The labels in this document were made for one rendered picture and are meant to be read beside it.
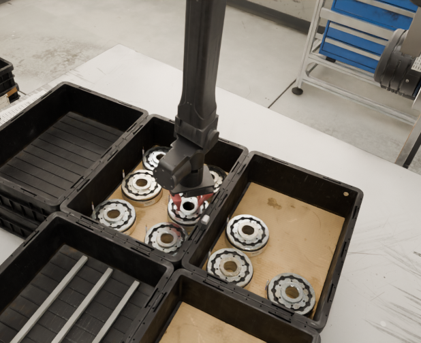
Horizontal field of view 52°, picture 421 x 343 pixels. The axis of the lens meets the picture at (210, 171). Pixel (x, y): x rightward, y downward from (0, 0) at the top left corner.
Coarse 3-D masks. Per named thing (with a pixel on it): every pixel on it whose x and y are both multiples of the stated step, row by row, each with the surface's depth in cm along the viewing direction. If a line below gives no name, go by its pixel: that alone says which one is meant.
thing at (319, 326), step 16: (272, 160) 109; (240, 176) 104; (320, 176) 106; (224, 192) 100; (208, 224) 93; (352, 224) 96; (192, 256) 87; (208, 272) 85; (336, 272) 87; (240, 288) 83; (336, 288) 84; (272, 304) 81; (304, 320) 79; (320, 320) 79
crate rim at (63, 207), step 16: (112, 160) 106; (240, 160) 108; (96, 176) 101; (80, 192) 97; (64, 208) 93; (208, 208) 96; (96, 224) 91; (128, 240) 88; (192, 240) 90; (160, 256) 86; (176, 256) 87
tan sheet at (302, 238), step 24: (264, 192) 115; (264, 216) 109; (288, 216) 109; (312, 216) 110; (336, 216) 111; (288, 240) 104; (312, 240) 105; (336, 240) 105; (264, 264) 99; (288, 264) 99; (312, 264) 100; (264, 288) 94; (312, 312) 91
